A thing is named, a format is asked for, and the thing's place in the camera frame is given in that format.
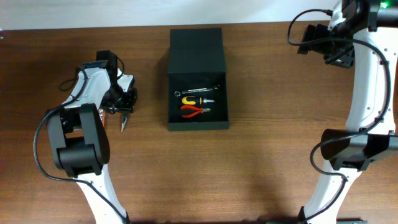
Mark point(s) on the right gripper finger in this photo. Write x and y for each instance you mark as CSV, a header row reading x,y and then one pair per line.
x,y
322,32
307,36

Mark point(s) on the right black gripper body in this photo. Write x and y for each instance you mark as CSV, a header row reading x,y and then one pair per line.
x,y
339,53

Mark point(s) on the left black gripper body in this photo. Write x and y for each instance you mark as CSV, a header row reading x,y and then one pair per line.
x,y
119,101

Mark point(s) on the orange black needle-nose pliers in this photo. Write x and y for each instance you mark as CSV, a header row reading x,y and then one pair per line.
x,y
124,120

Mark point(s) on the silver combination wrench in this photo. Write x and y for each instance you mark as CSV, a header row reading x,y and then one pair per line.
x,y
198,90

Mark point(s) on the small red cutting pliers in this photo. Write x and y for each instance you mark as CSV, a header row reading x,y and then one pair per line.
x,y
190,111

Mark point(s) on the yellow black screwdriver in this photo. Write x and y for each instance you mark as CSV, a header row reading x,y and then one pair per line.
x,y
196,100

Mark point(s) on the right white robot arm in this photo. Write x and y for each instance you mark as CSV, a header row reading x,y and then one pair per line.
x,y
361,34

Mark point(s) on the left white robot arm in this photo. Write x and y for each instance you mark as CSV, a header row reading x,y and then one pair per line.
x,y
77,136

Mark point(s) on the black open box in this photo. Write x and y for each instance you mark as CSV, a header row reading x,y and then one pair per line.
x,y
196,60

